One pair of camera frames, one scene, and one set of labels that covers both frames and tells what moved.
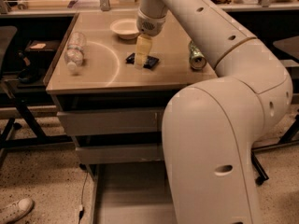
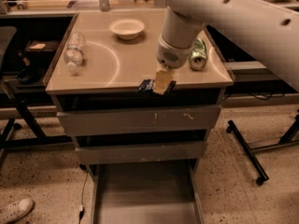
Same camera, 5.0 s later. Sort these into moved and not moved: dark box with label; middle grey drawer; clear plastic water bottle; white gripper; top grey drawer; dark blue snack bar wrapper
Moved: dark blue snack bar wrapper; white gripper
Not moved: middle grey drawer; clear plastic water bottle; top grey drawer; dark box with label
